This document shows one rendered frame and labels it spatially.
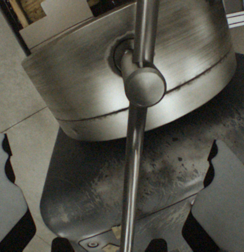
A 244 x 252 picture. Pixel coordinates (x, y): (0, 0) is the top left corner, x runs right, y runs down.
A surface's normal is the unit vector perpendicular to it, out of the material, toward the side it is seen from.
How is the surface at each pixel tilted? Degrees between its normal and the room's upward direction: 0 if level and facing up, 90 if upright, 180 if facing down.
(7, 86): 0
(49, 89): 46
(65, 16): 8
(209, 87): 18
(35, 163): 0
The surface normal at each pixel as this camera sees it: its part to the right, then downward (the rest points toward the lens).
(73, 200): -0.22, -0.30
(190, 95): 0.26, 0.38
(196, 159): -0.11, -0.07
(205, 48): 0.46, 0.26
